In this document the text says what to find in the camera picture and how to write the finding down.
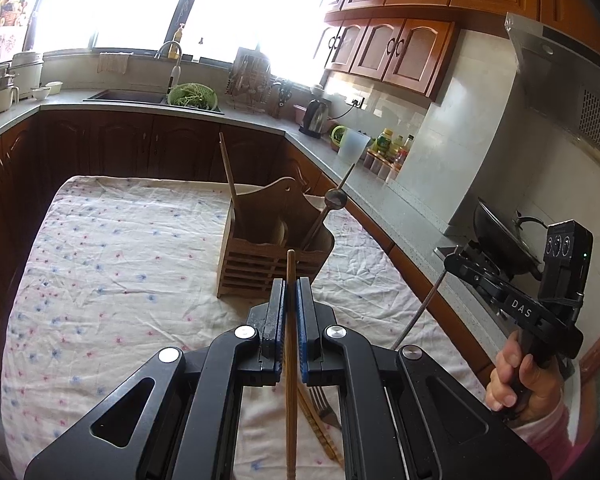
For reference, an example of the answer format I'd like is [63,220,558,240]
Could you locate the wooden chopstick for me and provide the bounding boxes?
[285,249,299,480]
[307,407,345,467]
[218,132,242,228]
[300,396,339,461]

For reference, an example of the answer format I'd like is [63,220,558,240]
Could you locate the kitchen faucet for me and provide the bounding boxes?
[154,41,184,102]

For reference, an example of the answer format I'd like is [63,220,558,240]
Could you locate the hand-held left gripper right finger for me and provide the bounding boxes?
[295,279,552,480]

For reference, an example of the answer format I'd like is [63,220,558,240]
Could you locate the steel electric kettle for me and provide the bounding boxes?
[298,98,331,139]

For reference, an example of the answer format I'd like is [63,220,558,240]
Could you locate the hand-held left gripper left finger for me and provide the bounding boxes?
[24,280,287,480]

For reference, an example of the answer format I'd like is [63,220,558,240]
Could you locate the green colander with vegetables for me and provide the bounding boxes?
[167,83,219,111]

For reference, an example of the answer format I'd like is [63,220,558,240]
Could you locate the group of condiment bottles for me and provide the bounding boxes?
[364,128,417,182]

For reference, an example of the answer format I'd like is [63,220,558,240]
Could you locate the wooden lower cabinets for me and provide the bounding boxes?
[0,109,512,378]

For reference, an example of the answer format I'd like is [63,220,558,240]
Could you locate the kitchen window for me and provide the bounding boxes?
[29,0,333,63]

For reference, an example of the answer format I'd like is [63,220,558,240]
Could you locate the wooden utensil holder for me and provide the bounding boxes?
[215,176,335,301]

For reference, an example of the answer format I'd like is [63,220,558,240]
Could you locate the white lidded pot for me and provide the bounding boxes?
[7,49,46,102]

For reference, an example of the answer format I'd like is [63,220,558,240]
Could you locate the person's right hand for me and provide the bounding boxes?
[484,332,567,425]

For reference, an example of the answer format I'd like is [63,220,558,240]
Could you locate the kitchen sink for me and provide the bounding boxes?
[83,88,226,116]

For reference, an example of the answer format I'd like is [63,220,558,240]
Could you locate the metal spoon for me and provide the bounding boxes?
[300,187,350,252]

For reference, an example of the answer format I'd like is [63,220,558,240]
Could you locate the black wok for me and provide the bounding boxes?
[472,197,549,282]

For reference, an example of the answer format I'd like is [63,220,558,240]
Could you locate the metal fork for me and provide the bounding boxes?
[307,384,342,430]

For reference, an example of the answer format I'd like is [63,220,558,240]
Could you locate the floral white tablecloth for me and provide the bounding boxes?
[2,174,489,480]

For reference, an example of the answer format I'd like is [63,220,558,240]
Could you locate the white bowl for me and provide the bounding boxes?
[29,81,64,102]

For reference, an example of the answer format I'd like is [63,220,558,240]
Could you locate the dish drying rack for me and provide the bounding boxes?
[227,47,274,111]

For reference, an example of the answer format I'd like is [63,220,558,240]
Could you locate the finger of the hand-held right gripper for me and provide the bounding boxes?
[443,254,512,311]
[459,241,503,273]

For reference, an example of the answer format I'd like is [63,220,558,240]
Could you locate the small white blender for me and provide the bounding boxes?
[0,72,21,114]

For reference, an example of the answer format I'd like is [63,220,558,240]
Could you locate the wooden cabinets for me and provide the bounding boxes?
[322,0,548,102]
[0,109,512,378]

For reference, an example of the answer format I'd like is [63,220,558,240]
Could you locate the person's right forearm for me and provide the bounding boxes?
[514,399,588,480]

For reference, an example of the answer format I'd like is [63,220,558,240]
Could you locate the steel range hood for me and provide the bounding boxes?
[504,10,600,163]

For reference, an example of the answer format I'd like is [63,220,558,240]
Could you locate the hanging dish cloth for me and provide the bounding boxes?
[97,52,130,75]

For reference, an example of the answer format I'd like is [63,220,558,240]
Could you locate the wooden upper cabinets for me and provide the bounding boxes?
[322,0,548,102]

